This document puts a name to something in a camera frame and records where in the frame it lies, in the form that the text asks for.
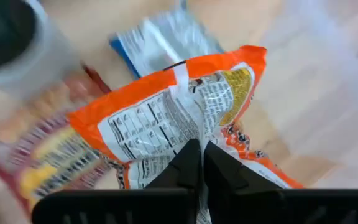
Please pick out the clear plastic bin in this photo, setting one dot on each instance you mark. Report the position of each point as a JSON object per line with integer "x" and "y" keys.
{"x": 337, "y": 77}

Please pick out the white ceramic plant pot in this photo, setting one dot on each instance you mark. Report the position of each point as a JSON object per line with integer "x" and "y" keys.
{"x": 42, "y": 62}

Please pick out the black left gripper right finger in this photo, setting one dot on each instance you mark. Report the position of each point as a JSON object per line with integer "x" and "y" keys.
{"x": 244, "y": 199}

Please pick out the red Maruchan ramen packet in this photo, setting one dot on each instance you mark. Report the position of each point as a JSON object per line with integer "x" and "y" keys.
{"x": 51, "y": 155}

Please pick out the blue Maruchan ramen packet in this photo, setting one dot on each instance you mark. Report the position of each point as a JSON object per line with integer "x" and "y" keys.
{"x": 166, "y": 40}

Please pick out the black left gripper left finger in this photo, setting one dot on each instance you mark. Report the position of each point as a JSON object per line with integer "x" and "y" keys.
{"x": 172, "y": 199}

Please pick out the orange Maruchan ramen packet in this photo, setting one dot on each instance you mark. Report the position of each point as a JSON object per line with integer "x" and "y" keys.
{"x": 154, "y": 124}

